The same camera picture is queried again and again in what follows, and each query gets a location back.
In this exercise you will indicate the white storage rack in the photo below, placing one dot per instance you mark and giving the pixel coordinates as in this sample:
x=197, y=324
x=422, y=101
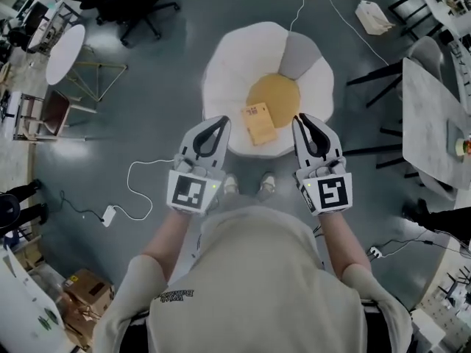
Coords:
x=430, y=326

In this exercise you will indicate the white long desk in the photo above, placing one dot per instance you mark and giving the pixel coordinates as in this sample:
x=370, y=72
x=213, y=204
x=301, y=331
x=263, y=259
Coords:
x=438, y=2

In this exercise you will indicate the white power strip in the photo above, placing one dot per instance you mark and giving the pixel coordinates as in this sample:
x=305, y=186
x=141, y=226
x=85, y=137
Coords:
x=375, y=251

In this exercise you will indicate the cream box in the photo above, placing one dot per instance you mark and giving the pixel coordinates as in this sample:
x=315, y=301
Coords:
x=371, y=15

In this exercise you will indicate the person's left forearm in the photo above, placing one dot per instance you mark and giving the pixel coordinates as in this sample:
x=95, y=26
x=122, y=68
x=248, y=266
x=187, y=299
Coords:
x=165, y=241

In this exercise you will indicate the white cup with colourful items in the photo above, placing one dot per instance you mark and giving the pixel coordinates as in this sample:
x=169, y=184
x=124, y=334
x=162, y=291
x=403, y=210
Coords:
x=461, y=147

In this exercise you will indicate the wooden chair with brown seat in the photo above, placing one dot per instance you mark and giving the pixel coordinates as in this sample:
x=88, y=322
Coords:
x=55, y=110

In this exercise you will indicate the grey marble table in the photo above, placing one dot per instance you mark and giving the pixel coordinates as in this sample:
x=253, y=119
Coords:
x=427, y=116

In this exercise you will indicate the person's right shoe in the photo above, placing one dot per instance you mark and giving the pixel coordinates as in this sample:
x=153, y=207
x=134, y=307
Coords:
x=268, y=183

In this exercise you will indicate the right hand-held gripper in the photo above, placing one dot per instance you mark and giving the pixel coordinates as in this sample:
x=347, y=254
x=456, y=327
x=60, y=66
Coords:
x=331, y=195

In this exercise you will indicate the yellow book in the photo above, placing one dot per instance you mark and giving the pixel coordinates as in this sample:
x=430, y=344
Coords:
x=259, y=123

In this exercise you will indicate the brown cardboard box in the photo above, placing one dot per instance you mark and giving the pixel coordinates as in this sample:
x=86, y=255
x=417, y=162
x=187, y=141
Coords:
x=79, y=326
x=88, y=289

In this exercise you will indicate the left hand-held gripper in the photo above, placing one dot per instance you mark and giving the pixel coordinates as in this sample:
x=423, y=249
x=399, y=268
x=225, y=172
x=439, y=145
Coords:
x=189, y=193

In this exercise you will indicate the person's light t-shirt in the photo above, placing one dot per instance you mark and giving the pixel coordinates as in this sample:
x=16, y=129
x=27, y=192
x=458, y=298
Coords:
x=257, y=278

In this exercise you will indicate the person's left shoe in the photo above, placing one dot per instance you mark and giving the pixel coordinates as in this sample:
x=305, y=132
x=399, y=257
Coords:
x=231, y=184

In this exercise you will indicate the person's left hand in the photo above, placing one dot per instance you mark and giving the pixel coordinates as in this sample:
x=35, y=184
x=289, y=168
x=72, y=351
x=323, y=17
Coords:
x=191, y=167

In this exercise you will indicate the dark grey placemat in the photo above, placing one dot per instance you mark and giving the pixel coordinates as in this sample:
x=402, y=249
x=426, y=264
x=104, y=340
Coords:
x=453, y=131

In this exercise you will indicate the grey upholstered chair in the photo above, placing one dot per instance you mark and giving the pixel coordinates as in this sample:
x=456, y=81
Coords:
x=427, y=51

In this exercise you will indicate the small white square table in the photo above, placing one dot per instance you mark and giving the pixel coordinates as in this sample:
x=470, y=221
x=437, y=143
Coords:
x=9, y=107

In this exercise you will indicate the person's right hand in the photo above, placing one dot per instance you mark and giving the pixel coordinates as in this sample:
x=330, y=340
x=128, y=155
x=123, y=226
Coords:
x=327, y=168

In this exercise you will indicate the person's shoe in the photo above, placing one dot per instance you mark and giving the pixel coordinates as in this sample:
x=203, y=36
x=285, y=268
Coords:
x=268, y=183
x=231, y=184

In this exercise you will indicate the white panel with green marks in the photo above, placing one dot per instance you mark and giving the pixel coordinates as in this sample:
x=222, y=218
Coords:
x=22, y=307

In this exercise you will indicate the white power adapter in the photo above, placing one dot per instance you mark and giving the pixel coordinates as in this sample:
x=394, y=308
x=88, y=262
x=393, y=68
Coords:
x=109, y=214

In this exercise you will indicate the white egg-shaped cushion seat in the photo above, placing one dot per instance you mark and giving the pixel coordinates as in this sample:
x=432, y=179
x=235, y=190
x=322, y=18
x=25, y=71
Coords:
x=239, y=61

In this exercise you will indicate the person's right forearm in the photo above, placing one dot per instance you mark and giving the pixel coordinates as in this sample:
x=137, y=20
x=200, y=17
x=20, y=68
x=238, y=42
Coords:
x=342, y=245

